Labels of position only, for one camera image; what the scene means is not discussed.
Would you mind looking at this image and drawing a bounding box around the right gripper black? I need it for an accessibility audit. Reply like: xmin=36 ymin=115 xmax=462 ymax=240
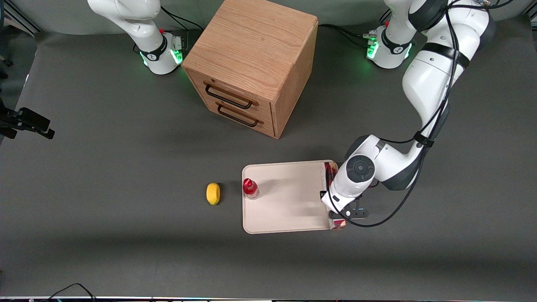
xmin=0 ymin=97 xmax=55 ymax=140

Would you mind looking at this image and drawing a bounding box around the red cookie box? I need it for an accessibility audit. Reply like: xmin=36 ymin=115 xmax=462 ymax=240
xmin=323 ymin=161 xmax=347 ymax=232

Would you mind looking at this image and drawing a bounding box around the beige rectangular tray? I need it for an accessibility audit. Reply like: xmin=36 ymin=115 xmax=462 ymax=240
xmin=242 ymin=160 xmax=340 ymax=234

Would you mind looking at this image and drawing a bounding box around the small red bottle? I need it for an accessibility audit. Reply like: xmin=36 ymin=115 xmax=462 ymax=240
xmin=242 ymin=178 xmax=260 ymax=200

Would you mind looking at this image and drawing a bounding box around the wooden drawer front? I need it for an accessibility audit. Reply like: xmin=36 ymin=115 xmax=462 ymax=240
xmin=188 ymin=70 xmax=274 ymax=121
xmin=207 ymin=100 xmax=276 ymax=138

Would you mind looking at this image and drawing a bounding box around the grey table cover mat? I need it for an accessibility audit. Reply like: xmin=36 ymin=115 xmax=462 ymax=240
xmin=0 ymin=17 xmax=537 ymax=299

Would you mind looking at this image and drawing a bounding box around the yellow lemon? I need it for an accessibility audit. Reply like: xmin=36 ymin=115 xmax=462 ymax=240
xmin=206 ymin=182 xmax=221 ymax=206

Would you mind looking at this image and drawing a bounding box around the wooden drawer cabinet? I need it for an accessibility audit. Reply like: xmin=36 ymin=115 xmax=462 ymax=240
xmin=181 ymin=0 xmax=319 ymax=140

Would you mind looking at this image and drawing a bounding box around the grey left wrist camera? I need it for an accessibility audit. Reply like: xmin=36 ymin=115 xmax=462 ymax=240
xmin=328 ymin=208 xmax=370 ymax=221

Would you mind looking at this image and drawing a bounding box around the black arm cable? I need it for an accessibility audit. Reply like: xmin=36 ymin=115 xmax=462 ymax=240
xmin=325 ymin=0 xmax=516 ymax=228

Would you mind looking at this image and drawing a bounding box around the black cable strap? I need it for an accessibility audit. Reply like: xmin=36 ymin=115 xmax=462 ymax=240
xmin=420 ymin=42 xmax=470 ymax=68
xmin=413 ymin=131 xmax=435 ymax=148

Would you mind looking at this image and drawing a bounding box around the aluminium frame rail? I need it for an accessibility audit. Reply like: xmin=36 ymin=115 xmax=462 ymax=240
xmin=0 ymin=0 xmax=43 ymax=37

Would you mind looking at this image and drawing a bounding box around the black metal drawer handle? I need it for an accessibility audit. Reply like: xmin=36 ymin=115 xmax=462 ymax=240
xmin=216 ymin=103 xmax=263 ymax=128
xmin=204 ymin=82 xmax=258 ymax=110

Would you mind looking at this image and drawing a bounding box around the thin black cable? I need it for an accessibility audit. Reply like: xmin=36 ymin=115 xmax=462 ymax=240
xmin=44 ymin=283 xmax=98 ymax=302

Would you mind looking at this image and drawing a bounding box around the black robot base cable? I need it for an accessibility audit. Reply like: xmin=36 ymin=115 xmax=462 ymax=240
xmin=318 ymin=23 xmax=380 ymax=50
xmin=161 ymin=6 xmax=205 ymax=32

